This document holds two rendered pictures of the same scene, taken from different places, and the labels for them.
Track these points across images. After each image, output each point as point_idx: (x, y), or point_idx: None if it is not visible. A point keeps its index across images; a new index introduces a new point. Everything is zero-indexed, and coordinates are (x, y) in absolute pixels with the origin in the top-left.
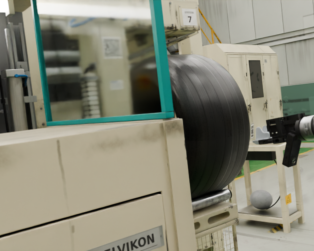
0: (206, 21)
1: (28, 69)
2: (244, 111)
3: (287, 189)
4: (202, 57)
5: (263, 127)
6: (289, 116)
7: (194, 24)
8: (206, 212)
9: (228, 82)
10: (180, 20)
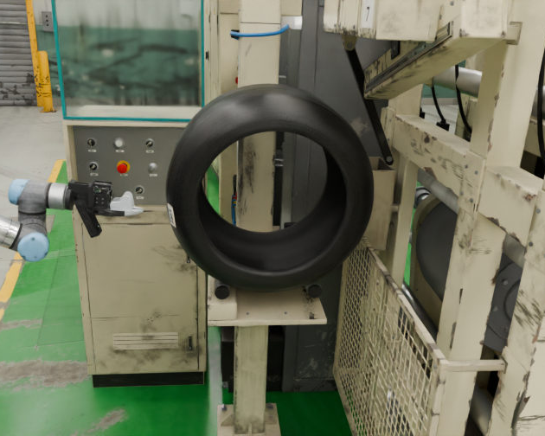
0: None
1: (298, 73)
2: (166, 182)
3: None
4: (226, 99)
5: (128, 197)
6: (85, 183)
7: (369, 24)
8: (213, 278)
9: (180, 140)
10: (361, 16)
